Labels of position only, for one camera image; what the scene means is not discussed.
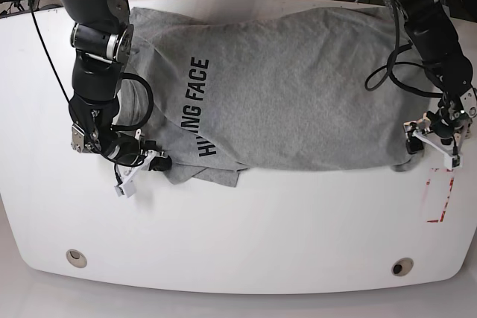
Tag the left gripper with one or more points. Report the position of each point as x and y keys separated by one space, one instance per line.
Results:
x=440 y=129

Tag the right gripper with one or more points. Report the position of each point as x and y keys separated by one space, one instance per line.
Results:
x=132 y=151

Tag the grey Hugging Face T-shirt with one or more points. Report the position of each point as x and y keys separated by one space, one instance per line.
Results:
x=286 y=93

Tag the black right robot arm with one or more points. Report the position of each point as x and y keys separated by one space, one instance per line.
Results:
x=101 y=37

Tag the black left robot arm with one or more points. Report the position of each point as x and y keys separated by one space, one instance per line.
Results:
x=425 y=26

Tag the red tape rectangle marking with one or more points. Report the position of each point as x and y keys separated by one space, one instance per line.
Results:
x=437 y=194

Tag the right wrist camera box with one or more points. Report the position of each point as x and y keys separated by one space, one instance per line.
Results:
x=126 y=189

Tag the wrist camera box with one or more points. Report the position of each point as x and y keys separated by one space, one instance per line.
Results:
x=451 y=162
x=126 y=189

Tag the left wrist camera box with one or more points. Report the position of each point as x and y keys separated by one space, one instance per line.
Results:
x=451 y=162

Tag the right table cable grommet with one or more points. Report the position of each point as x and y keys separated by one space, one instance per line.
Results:
x=402 y=267

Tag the table cable grommet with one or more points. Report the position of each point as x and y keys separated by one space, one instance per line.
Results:
x=402 y=267
x=76 y=258

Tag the left table cable grommet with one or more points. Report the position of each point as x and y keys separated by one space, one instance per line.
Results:
x=76 y=258

